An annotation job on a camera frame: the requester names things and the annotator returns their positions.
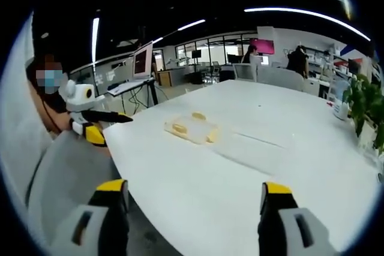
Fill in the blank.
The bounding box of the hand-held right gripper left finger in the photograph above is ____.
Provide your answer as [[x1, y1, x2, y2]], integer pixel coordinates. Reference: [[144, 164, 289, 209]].
[[49, 179, 130, 256]]

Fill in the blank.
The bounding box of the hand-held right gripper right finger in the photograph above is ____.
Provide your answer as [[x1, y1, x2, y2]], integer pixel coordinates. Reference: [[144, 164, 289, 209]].
[[257, 181, 338, 256]]

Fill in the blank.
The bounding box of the white standing desk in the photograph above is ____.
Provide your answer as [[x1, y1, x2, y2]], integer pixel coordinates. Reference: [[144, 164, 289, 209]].
[[106, 77, 160, 110]]

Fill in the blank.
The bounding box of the narrow ceiling light strip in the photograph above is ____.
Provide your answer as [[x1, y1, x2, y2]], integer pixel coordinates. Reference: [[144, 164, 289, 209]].
[[91, 17, 100, 64]]

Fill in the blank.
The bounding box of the white computer monitor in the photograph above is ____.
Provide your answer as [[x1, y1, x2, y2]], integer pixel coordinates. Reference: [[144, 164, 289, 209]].
[[131, 41, 154, 82]]

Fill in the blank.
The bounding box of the person in grey shirt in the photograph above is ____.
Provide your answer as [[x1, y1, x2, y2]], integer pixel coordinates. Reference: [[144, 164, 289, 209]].
[[0, 13, 71, 239]]

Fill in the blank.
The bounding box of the wooden cabinet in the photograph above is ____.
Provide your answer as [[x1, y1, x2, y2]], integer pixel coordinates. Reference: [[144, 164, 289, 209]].
[[155, 70, 173, 87]]

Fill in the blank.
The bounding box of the short ceiling light strip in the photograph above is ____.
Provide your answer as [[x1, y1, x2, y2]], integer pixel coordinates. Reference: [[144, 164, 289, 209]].
[[177, 19, 206, 32]]

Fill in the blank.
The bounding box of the clear plastic bottle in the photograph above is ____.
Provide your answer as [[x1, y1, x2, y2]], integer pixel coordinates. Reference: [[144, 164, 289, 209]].
[[332, 80, 352, 121]]

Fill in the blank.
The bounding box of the green potted plant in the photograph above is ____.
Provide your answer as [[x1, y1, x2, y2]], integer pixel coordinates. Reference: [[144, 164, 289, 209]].
[[343, 74, 384, 150]]

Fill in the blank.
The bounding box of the white mesh office chair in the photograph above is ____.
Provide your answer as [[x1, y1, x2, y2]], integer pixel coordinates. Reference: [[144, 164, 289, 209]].
[[233, 63, 258, 83]]

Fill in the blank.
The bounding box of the long ceiling light strip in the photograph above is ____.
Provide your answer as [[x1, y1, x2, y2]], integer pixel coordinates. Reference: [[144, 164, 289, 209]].
[[244, 7, 372, 42]]

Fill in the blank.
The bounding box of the thin black cable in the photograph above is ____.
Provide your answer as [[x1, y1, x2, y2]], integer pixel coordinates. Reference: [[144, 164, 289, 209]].
[[41, 95, 62, 133]]

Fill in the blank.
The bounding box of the pink wall screen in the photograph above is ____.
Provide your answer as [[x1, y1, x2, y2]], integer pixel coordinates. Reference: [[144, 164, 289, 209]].
[[250, 38, 275, 55]]

